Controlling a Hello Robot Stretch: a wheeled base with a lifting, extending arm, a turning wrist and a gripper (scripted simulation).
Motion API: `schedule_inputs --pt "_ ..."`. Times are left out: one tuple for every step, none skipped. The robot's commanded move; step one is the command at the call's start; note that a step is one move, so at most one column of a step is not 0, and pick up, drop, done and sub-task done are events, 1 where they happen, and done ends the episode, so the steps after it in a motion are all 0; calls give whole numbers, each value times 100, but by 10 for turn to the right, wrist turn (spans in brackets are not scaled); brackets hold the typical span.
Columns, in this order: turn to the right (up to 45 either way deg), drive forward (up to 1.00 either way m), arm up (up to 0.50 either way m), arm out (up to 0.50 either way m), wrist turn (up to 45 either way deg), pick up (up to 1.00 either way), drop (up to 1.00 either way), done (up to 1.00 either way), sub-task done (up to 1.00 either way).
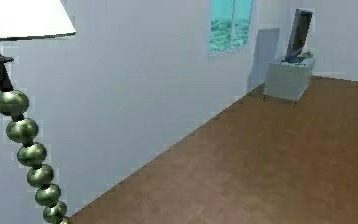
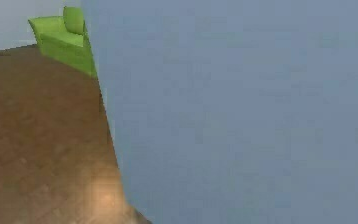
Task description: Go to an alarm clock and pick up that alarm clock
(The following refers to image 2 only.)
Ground green sofa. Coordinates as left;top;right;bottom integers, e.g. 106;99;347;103
27;15;98;79

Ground green cushion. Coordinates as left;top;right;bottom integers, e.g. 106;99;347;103
62;5;86;36

